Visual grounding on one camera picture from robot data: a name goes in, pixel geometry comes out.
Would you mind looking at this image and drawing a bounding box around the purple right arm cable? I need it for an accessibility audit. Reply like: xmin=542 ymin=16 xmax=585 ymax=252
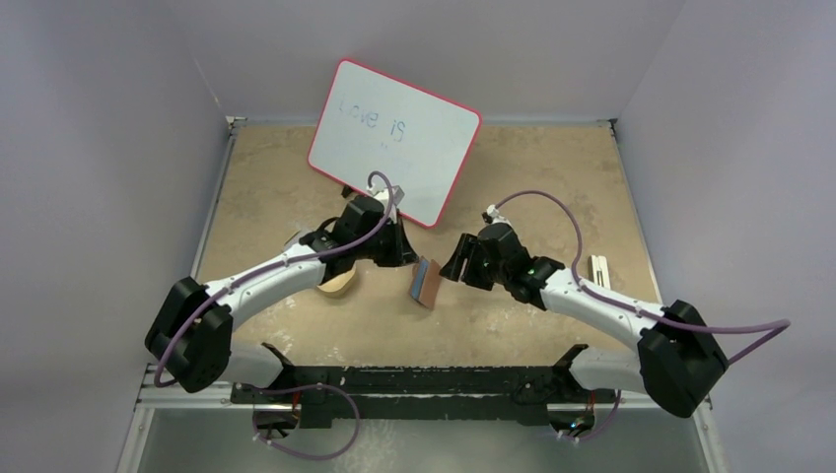
xmin=494 ymin=190 xmax=792 ymax=366

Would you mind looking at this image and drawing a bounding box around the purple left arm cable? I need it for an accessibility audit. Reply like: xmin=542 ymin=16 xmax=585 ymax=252
xmin=152 ymin=170 xmax=397 ymax=389

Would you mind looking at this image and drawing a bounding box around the pink framed whiteboard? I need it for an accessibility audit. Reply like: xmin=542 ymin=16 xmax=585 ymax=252
xmin=308 ymin=59 xmax=482 ymax=229

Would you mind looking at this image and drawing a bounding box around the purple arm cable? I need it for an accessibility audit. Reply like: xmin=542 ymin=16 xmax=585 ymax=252
xmin=152 ymin=170 xmax=397 ymax=389
xmin=494 ymin=190 xmax=792 ymax=366

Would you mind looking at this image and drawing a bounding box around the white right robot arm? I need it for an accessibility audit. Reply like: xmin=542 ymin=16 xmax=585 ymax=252
xmin=440 ymin=223 xmax=730 ymax=418

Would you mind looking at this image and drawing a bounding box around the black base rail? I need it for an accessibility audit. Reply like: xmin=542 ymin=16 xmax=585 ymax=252
xmin=232 ymin=345 xmax=615 ymax=429

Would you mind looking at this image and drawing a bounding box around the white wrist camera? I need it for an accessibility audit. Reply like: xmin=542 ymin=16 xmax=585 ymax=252
xmin=368 ymin=185 xmax=404 ymax=208
xmin=481 ymin=204 xmax=509 ymax=225

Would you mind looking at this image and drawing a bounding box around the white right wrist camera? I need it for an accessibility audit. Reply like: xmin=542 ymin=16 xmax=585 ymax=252
xmin=481 ymin=204 xmax=509 ymax=225

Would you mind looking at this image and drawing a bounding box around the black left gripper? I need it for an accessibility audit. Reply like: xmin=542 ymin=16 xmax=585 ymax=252
xmin=354 ymin=217 xmax=418 ymax=268

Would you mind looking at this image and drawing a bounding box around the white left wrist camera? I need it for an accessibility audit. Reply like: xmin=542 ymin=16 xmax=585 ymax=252
xmin=368 ymin=185 xmax=404 ymax=208

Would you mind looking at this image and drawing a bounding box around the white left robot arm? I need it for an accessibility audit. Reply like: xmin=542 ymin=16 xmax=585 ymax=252
xmin=145 ymin=191 xmax=418 ymax=403

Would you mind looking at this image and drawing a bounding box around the cream oval tray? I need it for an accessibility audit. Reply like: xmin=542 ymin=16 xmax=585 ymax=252
xmin=316 ymin=267 xmax=357 ymax=299

